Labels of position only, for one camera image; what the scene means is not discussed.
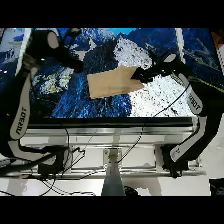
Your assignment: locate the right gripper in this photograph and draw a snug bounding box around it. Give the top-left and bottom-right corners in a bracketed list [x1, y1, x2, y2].
[130, 65, 158, 84]

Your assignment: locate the beige garment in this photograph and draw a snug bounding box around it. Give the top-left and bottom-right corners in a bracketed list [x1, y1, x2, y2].
[86, 65, 146, 100]

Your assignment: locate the black cable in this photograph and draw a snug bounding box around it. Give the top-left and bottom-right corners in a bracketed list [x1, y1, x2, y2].
[39, 123, 101, 197]
[117, 83, 192, 164]

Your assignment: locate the silver frame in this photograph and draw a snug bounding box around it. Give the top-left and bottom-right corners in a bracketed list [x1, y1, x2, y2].
[0, 124, 214, 197]

